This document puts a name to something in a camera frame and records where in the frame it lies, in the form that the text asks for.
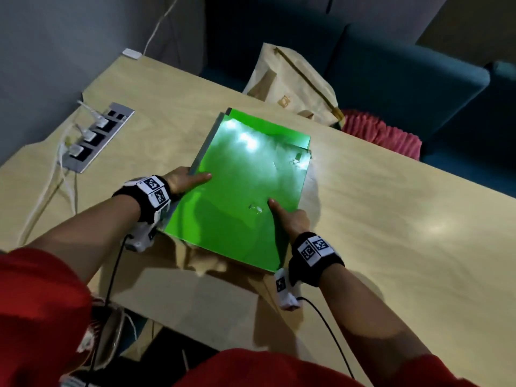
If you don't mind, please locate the person's left hand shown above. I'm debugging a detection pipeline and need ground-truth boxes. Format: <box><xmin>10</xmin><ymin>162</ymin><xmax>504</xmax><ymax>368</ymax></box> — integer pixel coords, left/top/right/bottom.
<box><xmin>163</xmin><ymin>167</ymin><xmax>213</xmax><ymax>196</ymax></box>

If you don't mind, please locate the person's right hand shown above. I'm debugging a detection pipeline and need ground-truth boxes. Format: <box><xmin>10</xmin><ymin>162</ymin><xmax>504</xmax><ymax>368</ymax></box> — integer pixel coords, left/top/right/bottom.
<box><xmin>267</xmin><ymin>198</ymin><xmax>312</xmax><ymax>242</ymax></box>

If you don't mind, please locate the stack of gathered green folders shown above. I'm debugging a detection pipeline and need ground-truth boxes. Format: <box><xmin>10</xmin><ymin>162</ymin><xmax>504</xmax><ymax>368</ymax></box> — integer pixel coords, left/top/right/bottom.
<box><xmin>157</xmin><ymin>107</ymin><xmax>313</xmax><ymax>274</ymax></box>

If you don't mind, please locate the person's right forearm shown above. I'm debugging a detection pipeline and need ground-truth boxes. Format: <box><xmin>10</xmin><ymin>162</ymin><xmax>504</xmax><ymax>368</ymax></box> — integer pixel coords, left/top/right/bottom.
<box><xmin>318</xmin><ymin>263</ymin><xmax>434</xmax><ymax>379</ymax></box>

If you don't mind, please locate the person's left forearm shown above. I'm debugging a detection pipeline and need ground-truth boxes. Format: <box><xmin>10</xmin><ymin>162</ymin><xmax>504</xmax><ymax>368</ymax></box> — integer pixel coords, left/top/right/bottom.
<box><xmin>24</xmin><ymin>195</ymin><xmax>141</xmax><ymax>285</ymax></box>

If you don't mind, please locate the table power socket strip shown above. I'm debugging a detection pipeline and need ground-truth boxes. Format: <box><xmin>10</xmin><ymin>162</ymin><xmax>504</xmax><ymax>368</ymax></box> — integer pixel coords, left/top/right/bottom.
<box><xmin>62</xmin><ymin>102</ymin><xmax>136</xmax><ymax>174</ymax></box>

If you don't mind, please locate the black left wristband with markers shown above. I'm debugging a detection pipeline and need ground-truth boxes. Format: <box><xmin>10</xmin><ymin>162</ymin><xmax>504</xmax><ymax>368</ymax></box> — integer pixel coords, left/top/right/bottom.
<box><xmin>112</xmin><ymin>175</ymin><xmax>173</xmax><ymax>224</ymax></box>

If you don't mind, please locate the black wristband with markers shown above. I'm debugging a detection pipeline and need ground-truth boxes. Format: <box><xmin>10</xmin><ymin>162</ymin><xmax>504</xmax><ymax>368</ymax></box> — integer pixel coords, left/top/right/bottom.
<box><xmin>288</xmin><ymin>231</ymin><xmax>346</xmax><ymax>288</ymax></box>
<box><xmin>112</xmin><ymin>175</ymin><xmax>173</xmax><ymax>224</ymax></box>

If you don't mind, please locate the black right wristband with markers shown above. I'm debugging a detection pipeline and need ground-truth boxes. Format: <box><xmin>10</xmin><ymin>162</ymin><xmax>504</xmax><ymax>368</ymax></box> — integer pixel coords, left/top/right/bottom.
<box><xmin>288</xmin><ymin>231</ymin><xmax>346</xmax><ymax>288</ymax></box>

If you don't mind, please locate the red ribbed cushion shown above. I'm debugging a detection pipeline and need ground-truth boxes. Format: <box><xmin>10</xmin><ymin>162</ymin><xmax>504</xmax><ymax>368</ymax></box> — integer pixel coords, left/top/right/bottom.
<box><xmin>340</xmin><ymin>110</ymin><xmax>423</xmax><ymax>161</ymax></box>

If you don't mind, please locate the beige tote bag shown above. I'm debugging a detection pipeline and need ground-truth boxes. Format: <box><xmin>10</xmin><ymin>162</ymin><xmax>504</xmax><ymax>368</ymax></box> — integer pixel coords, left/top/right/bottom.
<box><xmin>242</xmin><ymin>42</ymin><xmax>346</xmax><ymax>127</ymax></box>

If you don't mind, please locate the white and red sneaker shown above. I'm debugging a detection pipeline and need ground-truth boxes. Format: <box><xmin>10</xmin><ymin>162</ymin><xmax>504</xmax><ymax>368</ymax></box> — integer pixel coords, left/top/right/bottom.
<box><xmin>76</xmin><ymin>296</ymin><xmax>126</xmax><ymax>371</ymax></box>

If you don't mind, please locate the dark teal sofa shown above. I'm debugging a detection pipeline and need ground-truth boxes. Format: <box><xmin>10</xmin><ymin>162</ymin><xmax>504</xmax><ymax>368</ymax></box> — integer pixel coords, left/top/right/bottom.
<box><xmin>201</xmin><ymin>0</ymin><xmax>491</xmax><ymax>141</ymax></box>

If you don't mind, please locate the red shirt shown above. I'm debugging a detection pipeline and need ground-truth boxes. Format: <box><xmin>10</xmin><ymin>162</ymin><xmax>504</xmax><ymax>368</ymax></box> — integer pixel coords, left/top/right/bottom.
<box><xmin>0</xmin><ymin>247</ymin><xmax>481</xmax><ymax>387</ymax></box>

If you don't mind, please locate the dark teal armchair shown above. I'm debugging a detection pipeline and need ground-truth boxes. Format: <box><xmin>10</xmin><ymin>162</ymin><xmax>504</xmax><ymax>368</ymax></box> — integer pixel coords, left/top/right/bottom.
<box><xmin>419</xmin><ymin>60</ymin><xmax>516</xmax><ymax>198</ymax></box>

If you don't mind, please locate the grey partition panel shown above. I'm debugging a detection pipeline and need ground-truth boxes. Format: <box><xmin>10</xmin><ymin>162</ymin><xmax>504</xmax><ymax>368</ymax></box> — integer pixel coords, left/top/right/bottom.
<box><xmin>322</xmin><ymin>0</ymin><xmax>450</xmax><ymax>45</ymax></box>

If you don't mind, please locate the taupe partition panel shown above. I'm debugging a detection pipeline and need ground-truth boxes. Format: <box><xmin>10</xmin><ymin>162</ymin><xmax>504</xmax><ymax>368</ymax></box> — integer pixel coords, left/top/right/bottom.
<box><xmin>417</xmin><ymin>0</ymin><xmax>516</xmax><ymax>65</ymax></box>

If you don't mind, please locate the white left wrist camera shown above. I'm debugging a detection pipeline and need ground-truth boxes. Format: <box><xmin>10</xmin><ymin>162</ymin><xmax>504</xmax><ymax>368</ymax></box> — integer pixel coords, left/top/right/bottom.
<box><xmin>123</xmin><ymin>205</ymin><xmax>170</xmax><ymax>253</ymax></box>

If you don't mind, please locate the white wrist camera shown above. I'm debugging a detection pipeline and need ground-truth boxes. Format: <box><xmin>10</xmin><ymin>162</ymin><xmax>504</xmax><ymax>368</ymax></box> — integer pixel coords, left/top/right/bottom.
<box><xmin>274</xmin><ymin>268</ymin><xmax>302</xmax><ymax>312</ymax></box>
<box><xmin>123</xmin><ymin>205</ymin><xmax>170</xmax><ymax>253</ymax></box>

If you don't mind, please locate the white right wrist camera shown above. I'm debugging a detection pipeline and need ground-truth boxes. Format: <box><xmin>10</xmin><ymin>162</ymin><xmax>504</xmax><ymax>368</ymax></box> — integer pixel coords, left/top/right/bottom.
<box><xmin>274</xmin><ymin>268</ymin><xmax>302</xmax><ymax>312</ymax></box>

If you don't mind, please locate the black right camera cable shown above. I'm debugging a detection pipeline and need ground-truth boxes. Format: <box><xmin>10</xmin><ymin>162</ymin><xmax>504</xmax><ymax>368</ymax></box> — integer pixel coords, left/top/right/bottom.
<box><xmin>296</xmin><ymin>296</ymin><xmax>355</xmax><ymax>379</ymax></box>

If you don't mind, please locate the black camera cable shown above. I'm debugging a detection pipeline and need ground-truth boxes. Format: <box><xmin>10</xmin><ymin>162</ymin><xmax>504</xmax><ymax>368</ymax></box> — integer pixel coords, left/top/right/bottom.
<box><xmin>296</xmin><ymin>296</ymin><xmax>355</xmax><ymax>379</ymax></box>
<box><xmin>87</xmin><ymin>233</ymin><xmax>134</xmax><ymax>387</ymax></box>

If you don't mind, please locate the black left camera cable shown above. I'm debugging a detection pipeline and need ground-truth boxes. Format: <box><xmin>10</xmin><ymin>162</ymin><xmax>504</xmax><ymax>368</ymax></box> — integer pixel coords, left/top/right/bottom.
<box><xmin>87</xmin><ymin>233</ymin><xmax>134</xmax><ymax>387</ymax></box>

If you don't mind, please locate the bundle of white cables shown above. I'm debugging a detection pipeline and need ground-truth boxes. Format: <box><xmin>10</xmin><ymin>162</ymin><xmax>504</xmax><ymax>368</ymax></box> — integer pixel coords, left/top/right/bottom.
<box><xmin>16</xmin><ymin>100</ymin><xmax>102</xmax><ymax>246</ymax></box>

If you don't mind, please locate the thin white wall cable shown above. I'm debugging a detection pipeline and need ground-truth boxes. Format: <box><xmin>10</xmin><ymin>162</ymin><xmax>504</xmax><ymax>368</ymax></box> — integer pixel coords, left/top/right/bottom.
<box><xmin>143</xmin><ymin>0</ymin><xmax>180</xmax><ymax>53</ymax></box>

